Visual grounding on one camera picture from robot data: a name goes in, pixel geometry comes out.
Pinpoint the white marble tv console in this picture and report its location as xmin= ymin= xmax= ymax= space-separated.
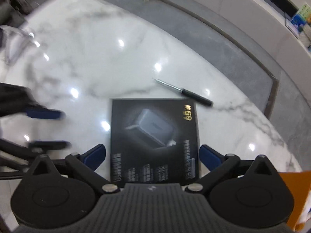
xmin=194 ymin=0 xmax=310 ymax=83

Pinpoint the orange storage box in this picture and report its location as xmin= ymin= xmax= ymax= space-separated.
xmin=279 ymin=171 xmax=310 ymax=231

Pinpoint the black handle screwdriver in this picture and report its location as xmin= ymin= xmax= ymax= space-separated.
xmin=154 ymin=78 xmax=213 ymax=107

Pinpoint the black charger box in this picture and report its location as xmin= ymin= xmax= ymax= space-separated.
xmin=110 ymin=98 xmax=200 ymax=187

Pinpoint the white phone stand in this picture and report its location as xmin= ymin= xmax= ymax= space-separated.
xmin=1 ymin=25 xmax=35 ymax=66

